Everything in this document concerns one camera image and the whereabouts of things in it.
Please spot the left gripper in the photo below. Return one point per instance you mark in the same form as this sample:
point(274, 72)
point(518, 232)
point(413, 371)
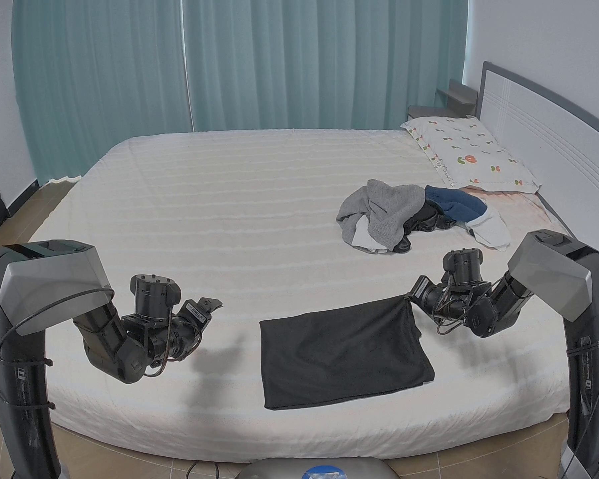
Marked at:
point(189, 325)

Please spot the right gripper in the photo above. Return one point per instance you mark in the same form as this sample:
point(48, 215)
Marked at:
point(427, 295)

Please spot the black T-shirt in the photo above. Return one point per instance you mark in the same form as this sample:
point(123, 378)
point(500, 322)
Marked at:
point(339, 352)

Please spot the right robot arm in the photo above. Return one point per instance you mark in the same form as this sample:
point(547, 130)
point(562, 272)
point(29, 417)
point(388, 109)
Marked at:
point(544, 277)

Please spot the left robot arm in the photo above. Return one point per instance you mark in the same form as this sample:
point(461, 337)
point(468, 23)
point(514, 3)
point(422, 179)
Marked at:
point(55, 292)

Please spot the pile of clothes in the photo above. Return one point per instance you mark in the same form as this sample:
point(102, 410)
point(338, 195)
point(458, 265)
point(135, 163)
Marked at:
point(394, 207)

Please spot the bed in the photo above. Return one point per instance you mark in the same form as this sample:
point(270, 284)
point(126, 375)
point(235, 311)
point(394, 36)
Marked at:
point(254, 207)

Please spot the white printed pillow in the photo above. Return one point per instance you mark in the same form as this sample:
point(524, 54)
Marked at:
point(474, 152)

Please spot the grey bedside table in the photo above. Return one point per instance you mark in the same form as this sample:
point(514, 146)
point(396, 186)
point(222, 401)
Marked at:
point(429, 111)

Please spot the blue-green curtain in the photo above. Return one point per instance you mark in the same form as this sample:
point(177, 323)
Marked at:
point(100, 68)
point(329, 43)

